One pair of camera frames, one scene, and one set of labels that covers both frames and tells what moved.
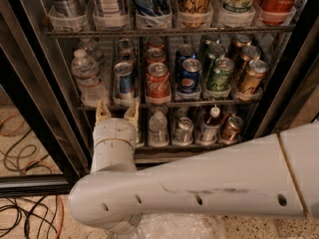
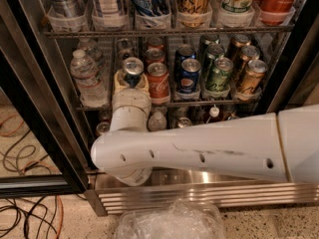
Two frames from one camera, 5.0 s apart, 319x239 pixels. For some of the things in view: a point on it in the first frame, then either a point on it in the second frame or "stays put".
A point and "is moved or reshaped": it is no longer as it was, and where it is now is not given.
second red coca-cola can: x=155 y=55 stays put
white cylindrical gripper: x=114 y=128 -> x=132 y=99
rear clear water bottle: x=91 y=48 stays put
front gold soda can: x=253 y=81 stays put
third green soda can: x=206 y=41 stays put
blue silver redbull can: x=124 y=81 is moved or reshaped
